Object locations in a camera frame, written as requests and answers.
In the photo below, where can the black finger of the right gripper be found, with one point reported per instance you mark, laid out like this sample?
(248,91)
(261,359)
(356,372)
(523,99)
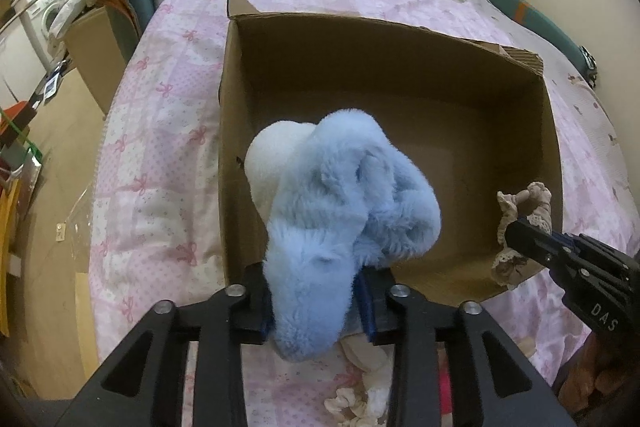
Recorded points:
(533,243)

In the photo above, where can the cream white scrunchie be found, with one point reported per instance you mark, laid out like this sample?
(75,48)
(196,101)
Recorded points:
(364,403)

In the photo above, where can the pink rubber toy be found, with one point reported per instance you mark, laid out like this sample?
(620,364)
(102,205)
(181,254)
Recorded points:
(445,401)

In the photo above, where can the white sock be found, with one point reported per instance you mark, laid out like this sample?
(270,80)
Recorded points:
(266,158)

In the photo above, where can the brown cardboard box on floor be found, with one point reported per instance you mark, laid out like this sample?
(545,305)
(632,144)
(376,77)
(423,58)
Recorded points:
(101,43)

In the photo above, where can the pink patterned quilt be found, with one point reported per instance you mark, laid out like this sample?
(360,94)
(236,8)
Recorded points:
(155,230)

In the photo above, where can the beige lace scrunchie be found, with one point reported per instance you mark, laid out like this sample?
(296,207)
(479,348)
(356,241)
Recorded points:
(525,218)

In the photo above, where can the teal headboard cushion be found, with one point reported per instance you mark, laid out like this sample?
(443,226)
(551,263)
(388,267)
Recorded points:
(529,17)

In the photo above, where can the white washing machine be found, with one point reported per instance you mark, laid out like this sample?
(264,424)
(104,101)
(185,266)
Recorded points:
(36,20)

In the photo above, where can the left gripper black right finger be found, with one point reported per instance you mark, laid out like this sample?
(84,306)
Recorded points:
(453,361)

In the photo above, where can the light blue fluffy scrunchie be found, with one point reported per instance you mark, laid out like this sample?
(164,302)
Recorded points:
(347,199)

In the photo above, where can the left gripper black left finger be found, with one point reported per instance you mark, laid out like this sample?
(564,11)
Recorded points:
(143,381)

